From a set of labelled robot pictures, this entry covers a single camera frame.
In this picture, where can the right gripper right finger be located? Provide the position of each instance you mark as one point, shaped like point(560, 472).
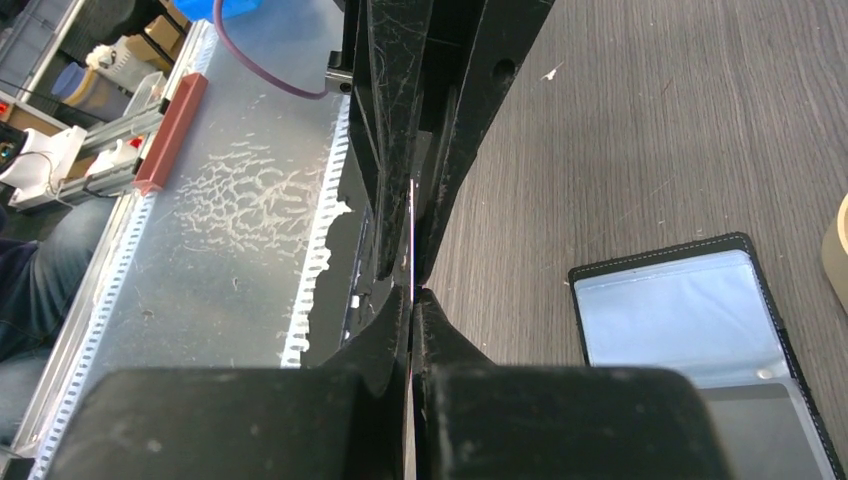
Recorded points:
point(475, 419)

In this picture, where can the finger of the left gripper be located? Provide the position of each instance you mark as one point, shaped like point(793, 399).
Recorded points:
point(388, 54)
point(475, 49)

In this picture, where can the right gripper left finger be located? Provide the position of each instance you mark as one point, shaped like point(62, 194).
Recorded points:
point(343, 419)

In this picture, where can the silver VIP card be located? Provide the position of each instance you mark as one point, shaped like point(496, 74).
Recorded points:
point(411, 220)

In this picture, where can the black card holder wallet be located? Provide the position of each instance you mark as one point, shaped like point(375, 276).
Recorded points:
point(704, 309)

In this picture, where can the beige oval tray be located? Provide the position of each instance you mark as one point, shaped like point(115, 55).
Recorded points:
point(834, 253)

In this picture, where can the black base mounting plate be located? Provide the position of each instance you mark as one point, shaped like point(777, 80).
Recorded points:
point(347, 295)

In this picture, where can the red brown bar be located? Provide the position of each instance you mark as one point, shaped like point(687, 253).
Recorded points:
point(156, 167)

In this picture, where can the person leg in jeans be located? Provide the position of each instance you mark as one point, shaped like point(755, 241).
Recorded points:
point(39, 282)

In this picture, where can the white device on rail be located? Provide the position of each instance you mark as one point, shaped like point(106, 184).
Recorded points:
point(37, 165)

